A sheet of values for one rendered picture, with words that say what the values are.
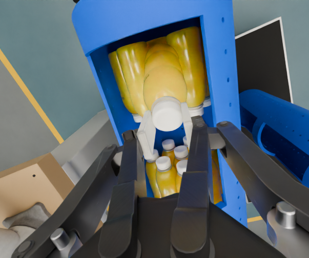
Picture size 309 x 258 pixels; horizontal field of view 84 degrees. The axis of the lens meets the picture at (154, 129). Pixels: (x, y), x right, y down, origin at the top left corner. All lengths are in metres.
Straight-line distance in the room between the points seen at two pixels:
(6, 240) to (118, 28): 0.63
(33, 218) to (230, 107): 0.69
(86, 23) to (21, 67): 1.68
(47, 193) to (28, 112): 1.44
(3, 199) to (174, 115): 0.71
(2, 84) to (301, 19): 2.47
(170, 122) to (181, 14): 0.14
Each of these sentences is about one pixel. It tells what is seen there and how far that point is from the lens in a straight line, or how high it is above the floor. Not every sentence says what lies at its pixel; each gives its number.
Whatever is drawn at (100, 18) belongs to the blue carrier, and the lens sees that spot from 0.28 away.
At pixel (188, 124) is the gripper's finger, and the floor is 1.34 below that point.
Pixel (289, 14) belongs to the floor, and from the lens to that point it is 1.71.
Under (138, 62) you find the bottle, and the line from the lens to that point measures 0.36.
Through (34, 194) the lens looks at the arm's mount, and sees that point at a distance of 0.74.
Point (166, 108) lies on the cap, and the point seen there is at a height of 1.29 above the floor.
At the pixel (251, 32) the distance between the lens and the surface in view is 1.44.
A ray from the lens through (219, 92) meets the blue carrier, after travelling 0.29.
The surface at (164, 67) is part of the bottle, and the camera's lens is 0.26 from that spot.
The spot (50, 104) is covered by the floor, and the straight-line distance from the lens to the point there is 1.90.
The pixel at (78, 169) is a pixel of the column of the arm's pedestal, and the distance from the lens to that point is 0.79.
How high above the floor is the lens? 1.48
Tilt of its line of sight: 66 degrees down
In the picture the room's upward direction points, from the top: 168 degrees counter-clockwise
